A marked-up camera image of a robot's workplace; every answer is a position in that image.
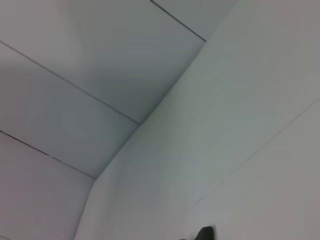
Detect dark green FREE t-shirt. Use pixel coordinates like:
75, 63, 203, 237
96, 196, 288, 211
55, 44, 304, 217
193, 226, 216, 240

